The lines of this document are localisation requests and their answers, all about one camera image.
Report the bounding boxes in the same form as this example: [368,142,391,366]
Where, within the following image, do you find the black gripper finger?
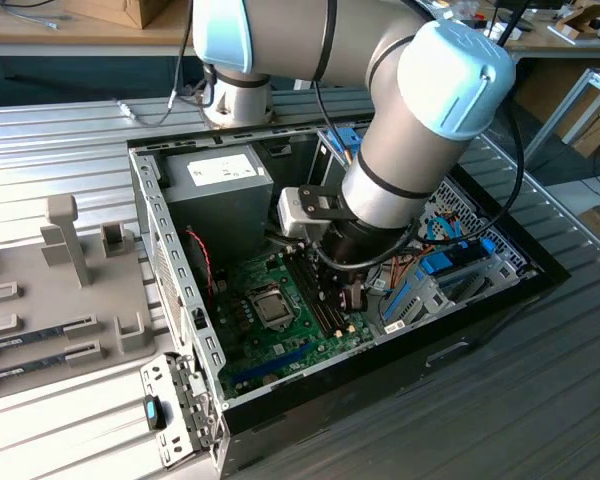
[347,272,371,315]
[324,269,350,315]

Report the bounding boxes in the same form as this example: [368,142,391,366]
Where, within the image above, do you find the CPU with silver top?
[255,293,290,324]

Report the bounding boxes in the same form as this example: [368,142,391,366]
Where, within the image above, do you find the green motherboard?
[213,248,380,402]

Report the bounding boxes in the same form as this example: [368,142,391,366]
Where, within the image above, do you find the blue carrier with black disk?
[419,238,499,276]

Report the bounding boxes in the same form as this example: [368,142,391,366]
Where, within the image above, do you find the metal socket cover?
[247,283,299,334]

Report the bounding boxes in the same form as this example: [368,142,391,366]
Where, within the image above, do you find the blue expansion slot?
[229,342,314,387]

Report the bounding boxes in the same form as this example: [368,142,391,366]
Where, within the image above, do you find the black open PC case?
[126,113,575,479]

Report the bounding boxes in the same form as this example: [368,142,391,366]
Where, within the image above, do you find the blue plastic drive carrier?
[329,128,365,152]

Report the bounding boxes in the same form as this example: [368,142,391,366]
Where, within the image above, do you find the grey perforated disk bay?
[379,177,542,337]

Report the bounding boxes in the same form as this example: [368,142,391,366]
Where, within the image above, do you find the grey power supply unit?
[160,144,277,261]

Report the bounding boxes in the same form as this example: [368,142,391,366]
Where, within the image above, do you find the black and teal case latch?
[143,393,169,432]

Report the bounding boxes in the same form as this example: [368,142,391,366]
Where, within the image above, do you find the large cardboard box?
[513,59,600,160]

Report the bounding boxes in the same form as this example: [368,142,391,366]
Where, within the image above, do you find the white papers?
[482,23,524,44]

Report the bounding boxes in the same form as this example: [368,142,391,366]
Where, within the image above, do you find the black stand pole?
[494,0,534,49]

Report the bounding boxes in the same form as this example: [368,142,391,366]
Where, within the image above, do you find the wooden desk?
[0,0,196,57]
[499,0,600,119]

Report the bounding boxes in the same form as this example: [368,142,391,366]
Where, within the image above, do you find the grey parts rack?
[0,193,176,404]

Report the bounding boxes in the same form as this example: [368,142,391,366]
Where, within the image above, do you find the small open cardboard box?
[553,3,600,42]

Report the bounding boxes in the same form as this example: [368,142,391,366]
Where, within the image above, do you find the RAM stick with label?
[0,322,69,357]
[0,349,71,391]

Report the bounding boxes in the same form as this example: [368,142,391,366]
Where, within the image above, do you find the brown box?
[62,0,165,30]

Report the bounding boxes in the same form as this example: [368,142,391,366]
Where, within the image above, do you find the blue plastic rail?
[382,277,414,321]

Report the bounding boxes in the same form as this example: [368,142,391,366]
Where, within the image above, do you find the orange and red wire bundle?
[389,248,436,292]

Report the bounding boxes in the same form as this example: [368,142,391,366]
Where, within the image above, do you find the wrist camera with black bracket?
[277,183,354,240]

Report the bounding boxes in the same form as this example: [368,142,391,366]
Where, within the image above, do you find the blue flat wire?
[427,213,464,247]

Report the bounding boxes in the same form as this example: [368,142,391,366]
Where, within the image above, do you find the red twisted fan wire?
[185,227,217,301]

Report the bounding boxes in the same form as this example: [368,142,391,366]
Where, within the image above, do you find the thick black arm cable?
[312,0,526,275]

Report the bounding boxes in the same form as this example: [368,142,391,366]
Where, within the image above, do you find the aluminium profile frame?
[517,67,600,171]

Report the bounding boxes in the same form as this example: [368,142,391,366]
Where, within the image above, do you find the grey cable with plug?
[114,0,194,127]

